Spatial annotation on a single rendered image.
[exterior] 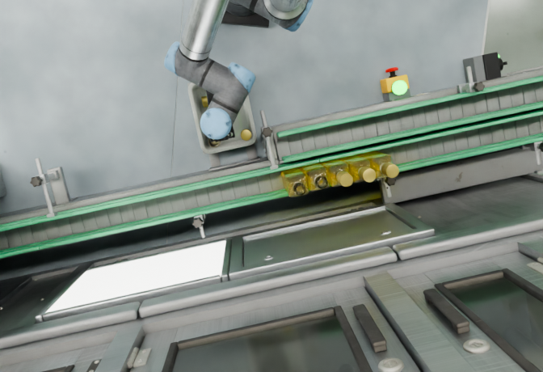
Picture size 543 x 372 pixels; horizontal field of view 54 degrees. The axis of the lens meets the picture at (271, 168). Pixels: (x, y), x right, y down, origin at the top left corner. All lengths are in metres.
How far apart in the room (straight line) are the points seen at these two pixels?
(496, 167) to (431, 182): 0.20
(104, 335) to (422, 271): 0.65
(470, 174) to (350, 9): 0.63
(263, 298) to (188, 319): 0.16
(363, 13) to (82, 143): 0.98
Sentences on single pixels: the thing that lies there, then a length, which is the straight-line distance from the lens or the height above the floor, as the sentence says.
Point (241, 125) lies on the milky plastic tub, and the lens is 1.68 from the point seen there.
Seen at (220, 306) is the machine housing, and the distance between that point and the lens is 1.10.
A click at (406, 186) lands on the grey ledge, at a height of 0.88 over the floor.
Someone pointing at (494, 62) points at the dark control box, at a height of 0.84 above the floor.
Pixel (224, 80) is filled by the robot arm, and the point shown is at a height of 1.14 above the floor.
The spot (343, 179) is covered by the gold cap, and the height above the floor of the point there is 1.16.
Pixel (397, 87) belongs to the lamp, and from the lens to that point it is 1.66.
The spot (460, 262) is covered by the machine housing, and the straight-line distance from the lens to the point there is 1.15.
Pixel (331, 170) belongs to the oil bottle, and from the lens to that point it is 1.39.
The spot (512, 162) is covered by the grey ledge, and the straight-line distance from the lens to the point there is 1.78.
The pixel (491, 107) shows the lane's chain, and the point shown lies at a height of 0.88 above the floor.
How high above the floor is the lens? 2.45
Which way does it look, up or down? 83 degrees down
